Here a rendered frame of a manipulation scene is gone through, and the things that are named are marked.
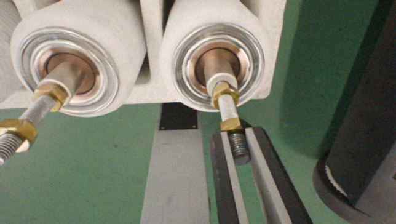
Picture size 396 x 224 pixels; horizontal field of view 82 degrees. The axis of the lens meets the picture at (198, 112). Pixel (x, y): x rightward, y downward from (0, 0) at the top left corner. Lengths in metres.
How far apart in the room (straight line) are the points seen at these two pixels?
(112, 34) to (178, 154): 0.17
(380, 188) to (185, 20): 0.45
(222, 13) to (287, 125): 0.45
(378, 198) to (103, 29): 0.51
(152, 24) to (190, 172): 0.17
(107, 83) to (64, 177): 0.56
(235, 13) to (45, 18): 0.13
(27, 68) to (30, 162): 0.53
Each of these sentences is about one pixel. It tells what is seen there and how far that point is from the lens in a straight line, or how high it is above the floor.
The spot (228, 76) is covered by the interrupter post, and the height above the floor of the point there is 0.28.
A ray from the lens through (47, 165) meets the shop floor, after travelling 0.73.
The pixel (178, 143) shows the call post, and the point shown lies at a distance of 0.32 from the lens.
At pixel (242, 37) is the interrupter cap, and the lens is 0.18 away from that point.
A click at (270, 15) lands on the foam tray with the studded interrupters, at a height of 0.18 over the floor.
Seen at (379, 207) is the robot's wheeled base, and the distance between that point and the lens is 0.56.
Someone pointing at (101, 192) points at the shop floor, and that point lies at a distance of 0.76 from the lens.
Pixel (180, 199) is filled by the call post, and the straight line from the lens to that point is 0.26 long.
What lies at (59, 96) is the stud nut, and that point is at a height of 0.29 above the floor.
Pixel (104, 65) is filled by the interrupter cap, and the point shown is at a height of 0.25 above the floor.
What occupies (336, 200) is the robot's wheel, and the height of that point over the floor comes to 0.15.
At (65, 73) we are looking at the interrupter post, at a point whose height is 0.27.
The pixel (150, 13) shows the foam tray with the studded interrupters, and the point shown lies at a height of 0.18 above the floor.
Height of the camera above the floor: 0.42
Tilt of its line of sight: 55 degrees down
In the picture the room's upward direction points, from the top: 175 degrees clockwise
